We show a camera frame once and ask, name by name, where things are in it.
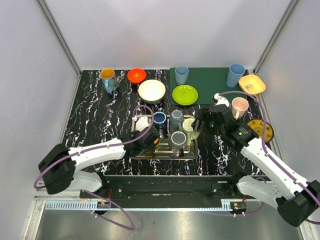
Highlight light green mug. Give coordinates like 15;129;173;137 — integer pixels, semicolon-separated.
182;118;200;146

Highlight blue-grey mug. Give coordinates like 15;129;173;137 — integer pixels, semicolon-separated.
169;109;184;132

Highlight dark grey mug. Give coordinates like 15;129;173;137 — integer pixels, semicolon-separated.
170;131;187;158

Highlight pink mug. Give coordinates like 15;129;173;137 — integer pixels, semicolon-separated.
231;97;249;120

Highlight navy blue mug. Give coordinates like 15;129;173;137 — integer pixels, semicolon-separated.
153;111;168;132

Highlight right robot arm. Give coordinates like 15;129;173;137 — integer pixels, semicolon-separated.
192;104;320;227

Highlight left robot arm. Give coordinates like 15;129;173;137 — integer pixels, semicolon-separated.
38;128;160;198

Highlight blue butterfly mug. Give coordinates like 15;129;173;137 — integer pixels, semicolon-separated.
100;68;119;94

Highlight lime green plate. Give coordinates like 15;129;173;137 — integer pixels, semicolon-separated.
172;84;199;106

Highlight dark green mat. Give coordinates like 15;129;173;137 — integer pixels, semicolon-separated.
186;67;242;105

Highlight black yellow patterned plate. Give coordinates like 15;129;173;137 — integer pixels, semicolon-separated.
247;118;274;144

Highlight metal tray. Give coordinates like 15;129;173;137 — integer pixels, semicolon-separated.
134;114;198;160

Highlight yellow square dish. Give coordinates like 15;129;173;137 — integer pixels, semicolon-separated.
238;74;266;95

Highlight light blue cup left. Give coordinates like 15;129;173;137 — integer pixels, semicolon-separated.
175;66;189;85

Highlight light blue cup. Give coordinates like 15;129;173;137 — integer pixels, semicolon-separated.
226;63;246;88
175;66;189;85

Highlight light blue cup right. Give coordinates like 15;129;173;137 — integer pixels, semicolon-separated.
226;63;246;88

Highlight white grey bowl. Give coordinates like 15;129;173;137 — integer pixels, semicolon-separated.
138;79;166;104

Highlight orange bowl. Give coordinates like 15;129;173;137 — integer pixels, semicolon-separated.
127;68;147;84

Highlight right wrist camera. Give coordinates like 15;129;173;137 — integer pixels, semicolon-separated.
212;93;231;108

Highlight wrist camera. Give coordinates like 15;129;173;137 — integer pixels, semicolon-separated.
212;93;231;108
131;115;150;132

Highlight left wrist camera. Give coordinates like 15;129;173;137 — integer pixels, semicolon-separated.
131;115;150;132

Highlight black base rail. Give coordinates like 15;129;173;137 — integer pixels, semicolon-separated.
91;175;250;200

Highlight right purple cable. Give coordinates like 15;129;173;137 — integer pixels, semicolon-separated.
207;90;320;225

